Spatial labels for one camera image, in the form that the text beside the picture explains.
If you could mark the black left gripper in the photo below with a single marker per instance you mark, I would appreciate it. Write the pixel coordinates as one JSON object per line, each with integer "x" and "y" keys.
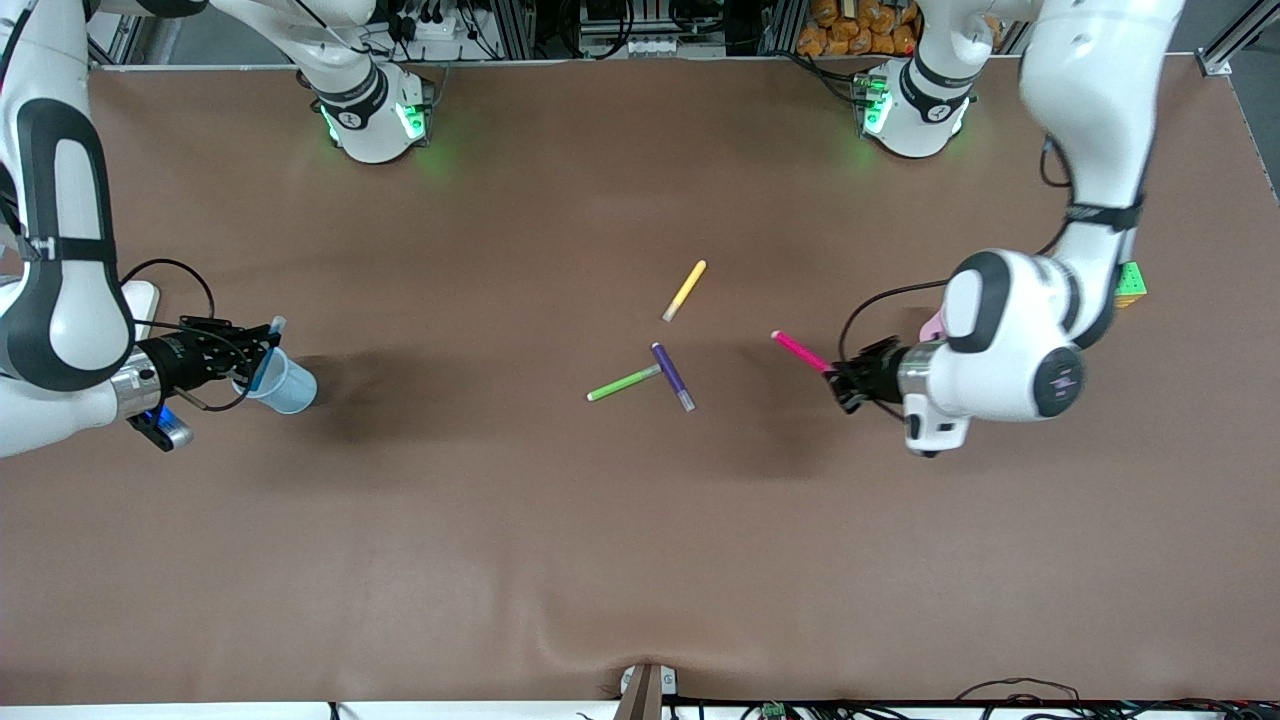
{"x": 880, "y": 376}

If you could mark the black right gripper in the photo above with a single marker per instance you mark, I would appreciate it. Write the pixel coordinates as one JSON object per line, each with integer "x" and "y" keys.
{"x": 184, "y": 358}

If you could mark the blue marker pen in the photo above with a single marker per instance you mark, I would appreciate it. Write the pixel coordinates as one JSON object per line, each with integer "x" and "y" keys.
{"x": 268, "y": 355}

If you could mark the pink marker pen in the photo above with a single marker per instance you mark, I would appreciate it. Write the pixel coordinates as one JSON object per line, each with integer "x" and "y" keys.
{"x": 800, "y": 350}

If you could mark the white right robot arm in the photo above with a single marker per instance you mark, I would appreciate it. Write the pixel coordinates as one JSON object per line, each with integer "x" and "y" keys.
{"x": 60, "y": 300}

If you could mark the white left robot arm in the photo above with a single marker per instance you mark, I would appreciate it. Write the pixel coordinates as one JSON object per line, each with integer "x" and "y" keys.
{"x": 1010, "y": 340}

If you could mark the blue mesh cup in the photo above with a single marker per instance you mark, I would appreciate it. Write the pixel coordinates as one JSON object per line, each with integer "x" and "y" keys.
{"x": 292, "y": 392}

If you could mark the pink mesh cup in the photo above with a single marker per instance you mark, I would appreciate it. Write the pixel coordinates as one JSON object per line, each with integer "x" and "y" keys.
{"x": 933, "y": 325}

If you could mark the white desk lamp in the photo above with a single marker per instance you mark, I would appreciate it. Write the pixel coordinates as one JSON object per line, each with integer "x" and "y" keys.
{"x": 142, "y": 300}

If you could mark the purple marker pen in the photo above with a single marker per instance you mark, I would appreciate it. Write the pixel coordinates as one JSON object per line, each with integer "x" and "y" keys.
{"x": 670, "y": 372}

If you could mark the yellow marker pen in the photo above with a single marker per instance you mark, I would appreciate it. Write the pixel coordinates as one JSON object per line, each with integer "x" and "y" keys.
{"x": 685, "y": 290}

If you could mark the green marker pen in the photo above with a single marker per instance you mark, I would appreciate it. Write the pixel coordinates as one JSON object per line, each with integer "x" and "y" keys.
{"x": 622, "y": 383}

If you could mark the wrinkled table cover sheet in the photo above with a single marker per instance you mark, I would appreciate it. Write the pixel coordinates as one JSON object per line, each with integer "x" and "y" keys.
{"x": 640, "y": 550}

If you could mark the colourful puzzle cube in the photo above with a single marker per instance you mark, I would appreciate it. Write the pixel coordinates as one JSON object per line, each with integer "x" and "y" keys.
{"x": 1132, "y": 285}

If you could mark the orange snack bag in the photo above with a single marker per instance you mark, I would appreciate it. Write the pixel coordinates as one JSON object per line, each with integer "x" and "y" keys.
{"x": 850, "y": 30}

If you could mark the small green connector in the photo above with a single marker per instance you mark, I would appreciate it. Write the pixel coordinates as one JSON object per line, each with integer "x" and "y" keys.
{"x": 772, "y": 711}

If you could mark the white power strip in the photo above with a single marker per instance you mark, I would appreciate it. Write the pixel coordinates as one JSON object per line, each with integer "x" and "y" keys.
{"x": 445, "y": 35}

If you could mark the grey table edge clamp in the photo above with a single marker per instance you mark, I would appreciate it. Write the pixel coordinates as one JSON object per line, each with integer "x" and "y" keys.
{"x": 645, "y": 690}

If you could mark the aluminium frame profile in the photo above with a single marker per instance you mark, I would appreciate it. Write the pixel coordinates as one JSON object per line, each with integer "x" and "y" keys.
{"x": 125, "y": 40}
{"x": 1235, "y": 45}

